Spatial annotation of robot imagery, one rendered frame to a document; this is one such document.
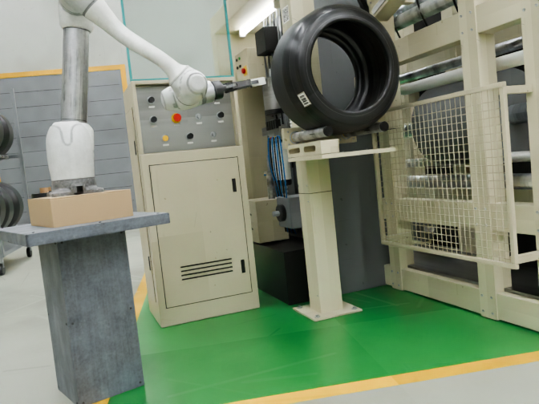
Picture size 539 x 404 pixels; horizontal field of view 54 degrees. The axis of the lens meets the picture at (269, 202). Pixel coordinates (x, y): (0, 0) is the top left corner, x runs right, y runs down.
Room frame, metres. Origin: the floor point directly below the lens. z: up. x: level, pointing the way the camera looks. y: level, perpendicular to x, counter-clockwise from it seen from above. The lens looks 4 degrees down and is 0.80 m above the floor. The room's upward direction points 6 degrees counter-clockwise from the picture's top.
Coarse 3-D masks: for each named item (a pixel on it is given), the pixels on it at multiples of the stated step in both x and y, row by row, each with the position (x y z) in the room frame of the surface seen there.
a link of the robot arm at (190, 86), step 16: (96, 0) 2.03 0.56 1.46; (96, 16) 2.03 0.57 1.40; (112, 16) 2.06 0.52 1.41; (112, 32) 2.06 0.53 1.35; (128, 32) 2.05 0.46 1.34; (144, 48) 2.00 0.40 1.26; (160, 64) 1.98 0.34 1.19; (176, 64) 1.98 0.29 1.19; (176, 80) 1.96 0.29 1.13; (192, 80) 1.92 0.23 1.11; (176, 96) 2.06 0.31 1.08; (192, 96) 1.95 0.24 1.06
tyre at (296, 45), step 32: (288, 32) 2.36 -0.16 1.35; (320, 32) 2.25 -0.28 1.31; (352, 32) 2.57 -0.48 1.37; (384, 32) 2.37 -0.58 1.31; (288, 64) 2.25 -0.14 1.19; (352, 64) 2.64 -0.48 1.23; (384, 64) 2.52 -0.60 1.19; (288, 96) 2.30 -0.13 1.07; (320, 96) 2.24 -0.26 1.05; (384, 96) 2.35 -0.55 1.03; (352, 128) 2.33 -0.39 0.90
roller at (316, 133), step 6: (300, 132) 2.48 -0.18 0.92; (306, 132) 2.40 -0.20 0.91; (312, 132) 2.34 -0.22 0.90; (318, 132) 2.28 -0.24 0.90; (324, 132) 2.24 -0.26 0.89; (330, 132) 2.25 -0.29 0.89; (294, 138) 2.52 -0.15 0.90; (300, 138) 2.47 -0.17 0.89; (306, 138) 2.41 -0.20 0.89; (312, 138) 2.37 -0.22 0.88
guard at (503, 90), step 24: (456, 96) 2.17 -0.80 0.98; (504, 96) 1.95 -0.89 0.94; (432, 120) 2.33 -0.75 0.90; (504, 120) 1.95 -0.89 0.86; (504, 144) 1.96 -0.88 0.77; (408, 168) 2.52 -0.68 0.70; (384, 192) 2.73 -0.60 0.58; (456, 192) 2.22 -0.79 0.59; (384, 240) 2.77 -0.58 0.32; (480, 240) 2.11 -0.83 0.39; (504, 240) 2.00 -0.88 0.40; (504, 264) 2.00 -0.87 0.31
